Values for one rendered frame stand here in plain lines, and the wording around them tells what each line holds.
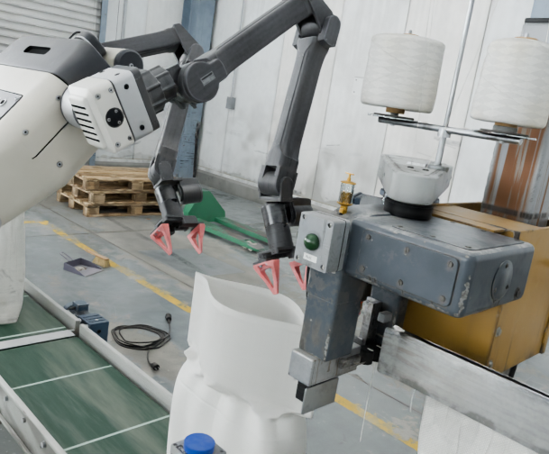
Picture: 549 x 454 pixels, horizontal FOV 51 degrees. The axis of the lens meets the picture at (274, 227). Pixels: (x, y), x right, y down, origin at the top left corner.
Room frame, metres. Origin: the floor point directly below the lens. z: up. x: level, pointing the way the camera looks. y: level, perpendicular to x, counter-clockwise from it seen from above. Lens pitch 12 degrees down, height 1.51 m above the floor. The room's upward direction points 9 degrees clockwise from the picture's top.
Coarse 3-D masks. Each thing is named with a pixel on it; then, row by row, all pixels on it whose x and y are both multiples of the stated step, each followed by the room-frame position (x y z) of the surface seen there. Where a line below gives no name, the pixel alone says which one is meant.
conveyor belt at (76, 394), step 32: (0, 352) 2.10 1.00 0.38; (32, 352) 2.14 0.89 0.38; (64, 352) 2.18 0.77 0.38; (32, 384) 1.90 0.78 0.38; (64, 384) 1.94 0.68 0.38; (96, 384) 1.97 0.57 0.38; (128, 384) 2.01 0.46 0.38; (64, 416) 1.73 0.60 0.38; (96, 416) 1.76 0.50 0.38; (128, 416) 1.79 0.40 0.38; (160, 416) 1.82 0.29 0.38; (64, 448) 1.57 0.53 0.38; (96, 448) 1.59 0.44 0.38; (128, 448) 1.62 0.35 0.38; (160, 448) 1.64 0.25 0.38
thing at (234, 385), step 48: (240, 288) 1.44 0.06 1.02; (192, 336) 1.45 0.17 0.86; (240, 336) 1.22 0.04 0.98; (288, 336) 1.21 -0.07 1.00; (192, 384) 1.34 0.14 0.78; (240, 384) 1.22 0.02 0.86; (288, 384) 1.20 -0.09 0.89; (192, 432) 1.30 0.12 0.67; (240, 432) 1.21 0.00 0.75; (288, 432) 1.18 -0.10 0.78
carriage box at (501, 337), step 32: (512, 224) 1.17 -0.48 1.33; (544, 256) 1.19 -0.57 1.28; (544, 288) 1.22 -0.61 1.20; (416, 320) 1.17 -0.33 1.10; (448, 320) 1.12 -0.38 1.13; (480, 320) 1.08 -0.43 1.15; (512, 320) 1.12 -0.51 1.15; (544, 320) 1.26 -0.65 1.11; (480, 352) 1.07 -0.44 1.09; (512, 352) 1.16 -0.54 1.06
